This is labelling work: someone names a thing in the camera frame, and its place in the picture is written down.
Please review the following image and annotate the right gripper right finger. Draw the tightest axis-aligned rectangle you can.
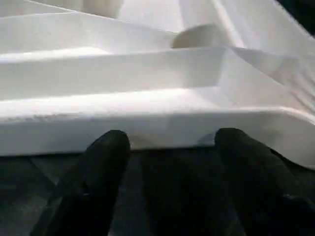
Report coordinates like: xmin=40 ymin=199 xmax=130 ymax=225
xmin=214 ymin=127 xmax=315 ymax=236

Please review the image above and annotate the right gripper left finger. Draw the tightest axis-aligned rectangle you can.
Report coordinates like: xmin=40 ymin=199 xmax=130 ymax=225
xmin=30 ymin=129 xmax=131 ymax=236

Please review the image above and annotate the black mat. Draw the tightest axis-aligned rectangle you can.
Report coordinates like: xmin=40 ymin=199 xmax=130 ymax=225
xmin=0 ymin=0 xmax=315 ymax=236

